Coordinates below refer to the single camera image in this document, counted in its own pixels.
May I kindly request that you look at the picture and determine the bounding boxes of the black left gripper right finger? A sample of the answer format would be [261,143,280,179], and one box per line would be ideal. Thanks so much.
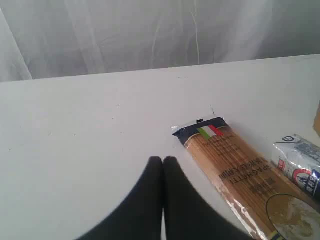
[163,156,251,240]

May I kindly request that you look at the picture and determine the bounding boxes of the small milk carton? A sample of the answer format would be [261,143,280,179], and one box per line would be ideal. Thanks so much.
[271,134,320,201]

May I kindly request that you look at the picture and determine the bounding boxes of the brown paper bag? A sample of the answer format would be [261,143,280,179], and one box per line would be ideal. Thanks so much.
[313,104,320,137]

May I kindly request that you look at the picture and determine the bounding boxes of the spaghetti packet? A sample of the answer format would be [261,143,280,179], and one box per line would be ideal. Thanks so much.
[173,117,320,240]

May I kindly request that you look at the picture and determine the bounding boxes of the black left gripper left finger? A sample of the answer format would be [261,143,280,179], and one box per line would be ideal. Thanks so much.
[79,156,163,240]

